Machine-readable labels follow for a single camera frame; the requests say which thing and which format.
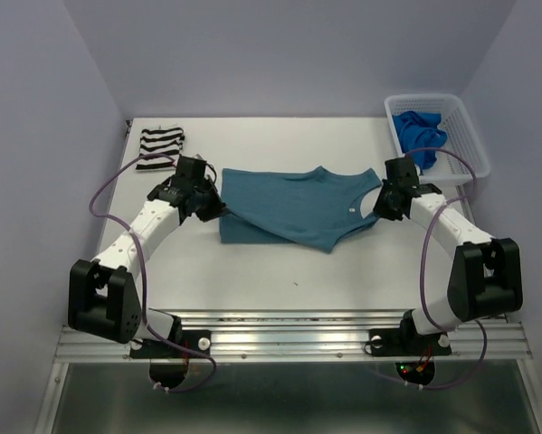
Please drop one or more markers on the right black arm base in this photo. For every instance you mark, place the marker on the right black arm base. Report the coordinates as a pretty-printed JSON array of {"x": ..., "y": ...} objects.
[{"x": 415, "y": 351}]

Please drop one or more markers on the black white striped tank top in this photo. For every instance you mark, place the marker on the black white striped tank top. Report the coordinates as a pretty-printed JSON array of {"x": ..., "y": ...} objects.
[{"x": 168, "y": 141}]

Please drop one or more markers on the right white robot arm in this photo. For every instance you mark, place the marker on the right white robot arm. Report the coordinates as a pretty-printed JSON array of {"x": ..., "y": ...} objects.
[{"x": 485, "y": 278}]

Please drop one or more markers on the white plastic basket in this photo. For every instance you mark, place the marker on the white plastic basket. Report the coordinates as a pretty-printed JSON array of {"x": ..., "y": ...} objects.
[{"x": 463, "y": 156}]

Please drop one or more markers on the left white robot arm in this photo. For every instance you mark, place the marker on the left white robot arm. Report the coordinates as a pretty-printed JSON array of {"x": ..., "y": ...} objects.
[{"x": 108, "y": 294}]

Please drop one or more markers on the blue tank top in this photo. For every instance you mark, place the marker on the blue tank top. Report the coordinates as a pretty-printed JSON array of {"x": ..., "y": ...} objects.
[{"x": 419, "y": 132}]

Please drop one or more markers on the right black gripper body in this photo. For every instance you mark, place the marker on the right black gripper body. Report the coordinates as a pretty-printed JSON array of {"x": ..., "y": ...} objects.
[{"x": 385, "y": 205}]

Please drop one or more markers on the aluminium mounting rail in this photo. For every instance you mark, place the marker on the aluminium mounting rail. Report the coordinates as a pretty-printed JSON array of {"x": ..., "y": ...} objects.
[{"x": 337, "y": 336}]

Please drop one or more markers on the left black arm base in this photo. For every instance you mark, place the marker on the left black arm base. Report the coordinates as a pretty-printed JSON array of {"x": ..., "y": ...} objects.
[{"x": 171, "y": 370}]

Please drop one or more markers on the teal tank top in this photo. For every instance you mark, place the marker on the teal tank top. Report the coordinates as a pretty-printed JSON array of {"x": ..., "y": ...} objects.
[{"x": 317, "y": 209}]

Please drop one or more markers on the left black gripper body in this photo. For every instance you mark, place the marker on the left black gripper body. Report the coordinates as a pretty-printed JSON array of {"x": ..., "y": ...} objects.
[{"x": 209, "y": 204}]

